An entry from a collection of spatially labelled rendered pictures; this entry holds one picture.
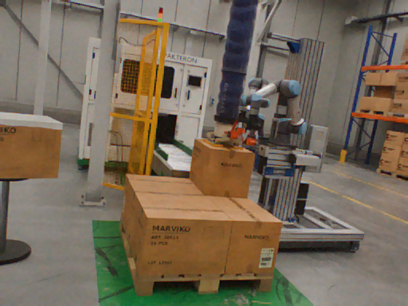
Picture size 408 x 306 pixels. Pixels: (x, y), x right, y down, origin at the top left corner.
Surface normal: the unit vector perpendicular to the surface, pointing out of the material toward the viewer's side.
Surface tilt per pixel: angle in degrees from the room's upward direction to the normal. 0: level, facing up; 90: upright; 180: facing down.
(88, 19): 90
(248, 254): 90
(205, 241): 90
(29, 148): 90
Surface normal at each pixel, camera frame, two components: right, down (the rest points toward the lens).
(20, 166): 0.60, 0.22
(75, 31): 0.35, 0.21
